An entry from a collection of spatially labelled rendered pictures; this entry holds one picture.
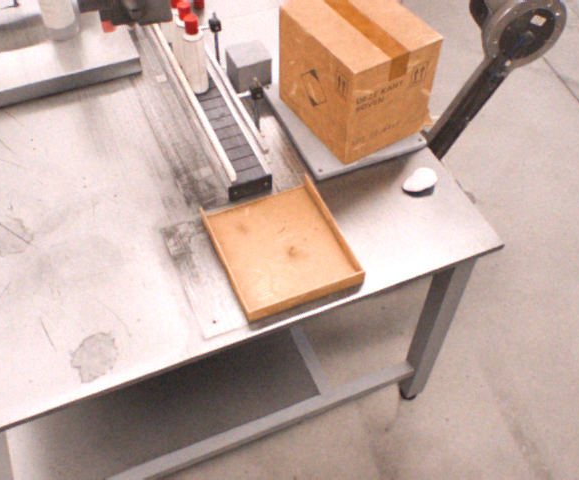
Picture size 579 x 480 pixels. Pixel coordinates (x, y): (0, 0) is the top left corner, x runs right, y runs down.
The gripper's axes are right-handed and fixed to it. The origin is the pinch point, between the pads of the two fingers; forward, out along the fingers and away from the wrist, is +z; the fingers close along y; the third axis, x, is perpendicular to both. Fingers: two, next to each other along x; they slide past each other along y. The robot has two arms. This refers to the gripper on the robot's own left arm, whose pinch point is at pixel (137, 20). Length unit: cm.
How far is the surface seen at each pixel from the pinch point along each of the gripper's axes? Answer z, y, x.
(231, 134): 18.4, -16.3, 24.4
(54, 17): 44, 21, -19
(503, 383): 59, -91, 115
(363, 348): 74, -51, 96
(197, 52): 19.2, -12.5, 3.4
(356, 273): -10, -32, 61
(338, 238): 0, -32, 54
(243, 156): 13.3, -17.4, 30.7
